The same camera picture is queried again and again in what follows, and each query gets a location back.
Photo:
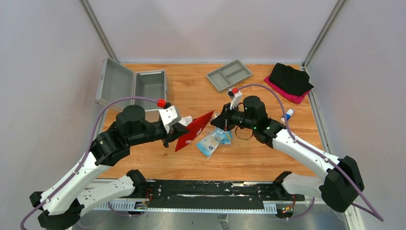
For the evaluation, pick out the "grey metal case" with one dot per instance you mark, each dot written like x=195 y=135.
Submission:
x=118 y=81

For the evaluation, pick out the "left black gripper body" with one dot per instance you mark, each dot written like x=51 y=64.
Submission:
x=170 y=137

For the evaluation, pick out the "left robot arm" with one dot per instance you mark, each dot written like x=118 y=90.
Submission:
x=68 y=200

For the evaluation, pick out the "grey divider tray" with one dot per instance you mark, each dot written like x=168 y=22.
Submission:
x=229 y=75

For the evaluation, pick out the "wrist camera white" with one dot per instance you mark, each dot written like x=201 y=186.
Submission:
x=169 y=117
x=235 y=95

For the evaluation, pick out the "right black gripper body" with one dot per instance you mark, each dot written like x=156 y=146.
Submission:
x=232 y=118

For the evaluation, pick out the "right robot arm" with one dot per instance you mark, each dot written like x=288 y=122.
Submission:
x=337 y=180

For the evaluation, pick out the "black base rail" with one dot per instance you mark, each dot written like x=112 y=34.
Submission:
x=212 y=195

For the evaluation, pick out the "red first aid pouch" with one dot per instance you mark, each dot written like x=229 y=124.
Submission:
x=194 y=128

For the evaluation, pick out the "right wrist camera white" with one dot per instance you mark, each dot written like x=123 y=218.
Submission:
x=235 y=95

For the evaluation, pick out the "pink folded cloth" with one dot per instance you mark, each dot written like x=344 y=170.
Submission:
x=290 y=97

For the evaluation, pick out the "black folded cloth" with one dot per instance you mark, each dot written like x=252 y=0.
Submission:
x=290 y=80

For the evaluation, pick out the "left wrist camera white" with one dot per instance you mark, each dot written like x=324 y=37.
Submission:
x=169 y=117

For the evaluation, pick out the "blue white small bottle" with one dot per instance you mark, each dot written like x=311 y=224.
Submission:
x=287 y=116

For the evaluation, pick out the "blue cotton pouch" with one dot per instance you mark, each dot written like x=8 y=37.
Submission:
x=209 y=144

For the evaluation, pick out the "teal blue sachet pack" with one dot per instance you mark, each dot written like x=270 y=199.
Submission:
x=225 y=137

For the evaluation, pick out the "white gauze packet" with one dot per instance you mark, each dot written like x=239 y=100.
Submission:
x=185 y=121

